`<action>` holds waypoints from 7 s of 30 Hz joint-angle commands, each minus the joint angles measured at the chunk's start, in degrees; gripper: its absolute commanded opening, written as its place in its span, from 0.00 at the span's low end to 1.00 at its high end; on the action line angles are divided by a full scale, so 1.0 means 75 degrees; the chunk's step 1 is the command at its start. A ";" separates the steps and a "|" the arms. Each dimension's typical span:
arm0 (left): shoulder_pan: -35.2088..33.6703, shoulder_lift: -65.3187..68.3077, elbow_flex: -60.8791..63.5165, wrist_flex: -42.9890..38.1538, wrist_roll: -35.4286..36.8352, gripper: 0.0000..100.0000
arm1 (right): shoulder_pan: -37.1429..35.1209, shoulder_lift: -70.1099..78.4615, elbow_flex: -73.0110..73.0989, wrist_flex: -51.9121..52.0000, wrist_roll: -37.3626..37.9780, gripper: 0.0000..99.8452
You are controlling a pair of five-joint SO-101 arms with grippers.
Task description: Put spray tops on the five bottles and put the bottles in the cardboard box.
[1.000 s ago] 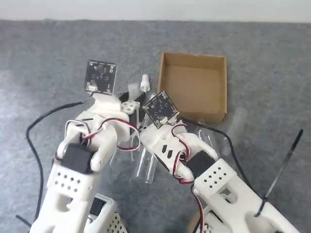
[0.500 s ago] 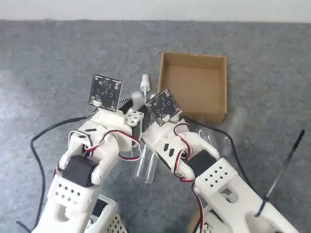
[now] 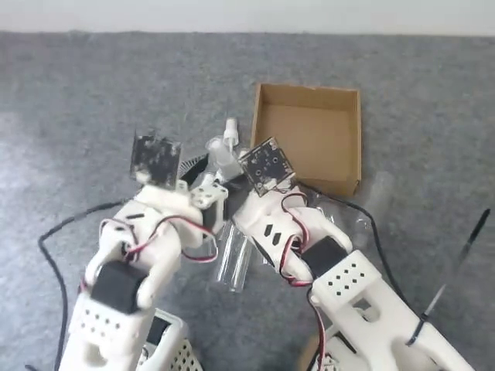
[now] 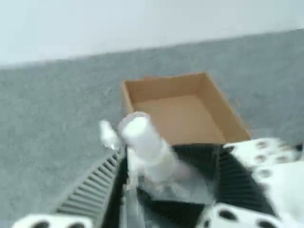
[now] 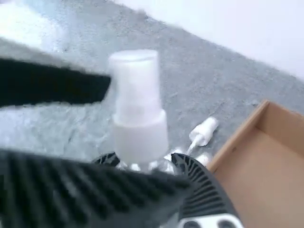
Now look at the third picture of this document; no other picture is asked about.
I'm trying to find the white spray top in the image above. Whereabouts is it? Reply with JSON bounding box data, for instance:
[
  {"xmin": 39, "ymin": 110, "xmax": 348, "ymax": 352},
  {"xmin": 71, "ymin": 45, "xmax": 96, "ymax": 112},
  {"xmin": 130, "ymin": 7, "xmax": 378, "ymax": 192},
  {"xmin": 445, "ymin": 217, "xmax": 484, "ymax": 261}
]
[{"xmin": 223, "ymin": 117, "xmax": 241, "ymax": 155}]

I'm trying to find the brown cardboard box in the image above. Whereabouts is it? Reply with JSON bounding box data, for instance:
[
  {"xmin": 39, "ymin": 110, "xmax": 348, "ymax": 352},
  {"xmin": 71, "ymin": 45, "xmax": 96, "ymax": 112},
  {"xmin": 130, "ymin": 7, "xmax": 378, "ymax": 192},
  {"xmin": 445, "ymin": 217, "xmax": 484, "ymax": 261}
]
[{"xmin": 249, "ymin": 82, "xmax": 363, "ymax": 196}]

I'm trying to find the clear plastic bag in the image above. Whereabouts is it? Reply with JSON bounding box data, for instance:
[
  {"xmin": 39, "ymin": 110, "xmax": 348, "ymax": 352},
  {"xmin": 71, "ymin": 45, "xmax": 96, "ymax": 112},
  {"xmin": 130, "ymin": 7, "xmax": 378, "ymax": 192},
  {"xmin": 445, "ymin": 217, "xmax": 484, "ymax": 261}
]
[{"xmin": 307, "ymin": 187, "xmax": 374, "ymax": 243}]

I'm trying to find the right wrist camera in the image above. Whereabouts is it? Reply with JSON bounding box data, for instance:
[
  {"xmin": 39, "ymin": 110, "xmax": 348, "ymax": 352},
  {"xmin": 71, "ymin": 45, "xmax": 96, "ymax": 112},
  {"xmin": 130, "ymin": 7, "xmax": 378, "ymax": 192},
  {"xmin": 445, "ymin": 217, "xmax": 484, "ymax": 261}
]
[{"xmin": 237, "ymin": 136, "xmax": 298, "ymax": 197}]

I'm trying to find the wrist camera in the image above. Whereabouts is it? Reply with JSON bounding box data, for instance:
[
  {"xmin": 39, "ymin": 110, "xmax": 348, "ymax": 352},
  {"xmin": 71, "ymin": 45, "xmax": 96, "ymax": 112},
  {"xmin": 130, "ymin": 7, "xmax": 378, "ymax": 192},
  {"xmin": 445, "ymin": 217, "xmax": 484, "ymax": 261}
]
[
  {"xmin": 237, "ymin": 136, "xmax": 298, "ymax": 197},
  {"xmin": 128, "ymin": 128, "xmax": 183, "ymax": 191}
]

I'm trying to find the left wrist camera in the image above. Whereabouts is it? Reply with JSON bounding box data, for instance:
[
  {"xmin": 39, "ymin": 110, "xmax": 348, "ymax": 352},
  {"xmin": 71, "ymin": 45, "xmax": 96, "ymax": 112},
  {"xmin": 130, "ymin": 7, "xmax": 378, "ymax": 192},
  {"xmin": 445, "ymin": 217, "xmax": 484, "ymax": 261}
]
[{"xmin": 128, "ymin": 128, "xmax": 183, "ymax": 191}]

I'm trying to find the black cable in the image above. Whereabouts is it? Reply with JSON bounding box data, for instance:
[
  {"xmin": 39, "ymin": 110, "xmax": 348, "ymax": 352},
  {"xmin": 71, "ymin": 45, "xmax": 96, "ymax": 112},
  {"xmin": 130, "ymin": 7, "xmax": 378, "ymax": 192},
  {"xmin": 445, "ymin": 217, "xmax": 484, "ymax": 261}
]
[
  {"xmin": 301, "ymin": 187, "xmax": 422, "ymax": 322},
  {"xmin": 24, "ymin": 197, "xmax": 135, "ymax": 371}
]

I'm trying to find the black cable tie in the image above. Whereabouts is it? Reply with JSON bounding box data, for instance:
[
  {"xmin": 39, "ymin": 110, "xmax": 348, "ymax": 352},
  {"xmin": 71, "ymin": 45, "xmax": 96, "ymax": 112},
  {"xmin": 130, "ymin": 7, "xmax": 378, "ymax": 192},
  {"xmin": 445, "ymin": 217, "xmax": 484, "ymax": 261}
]
[{"xmin": 405, "ymin": 207, "xmax": 492, "ymax": 347}]

